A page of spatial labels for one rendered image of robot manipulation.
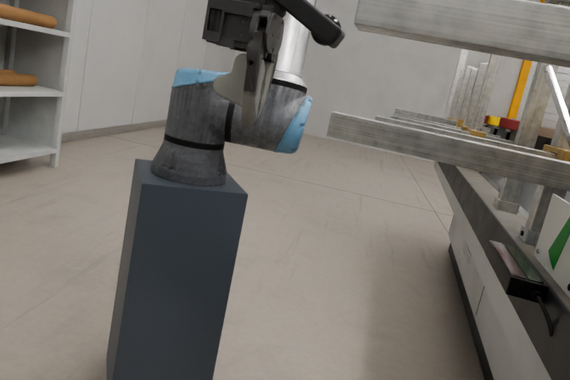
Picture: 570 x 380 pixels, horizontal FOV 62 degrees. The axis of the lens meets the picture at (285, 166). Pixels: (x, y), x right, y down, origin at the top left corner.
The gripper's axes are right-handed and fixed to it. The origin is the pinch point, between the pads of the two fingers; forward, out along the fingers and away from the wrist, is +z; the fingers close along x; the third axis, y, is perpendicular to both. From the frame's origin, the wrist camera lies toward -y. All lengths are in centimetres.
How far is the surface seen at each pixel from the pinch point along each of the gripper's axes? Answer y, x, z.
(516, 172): -31.5, 2.4, -0.9
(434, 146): -22.4, 2.2, -1.8
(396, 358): -38, -105, 83
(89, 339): 56, -60, 83
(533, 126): -46, -52, -6
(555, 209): -42.7, -15.7, 4.8
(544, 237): -42.7, -16.5, 9.4
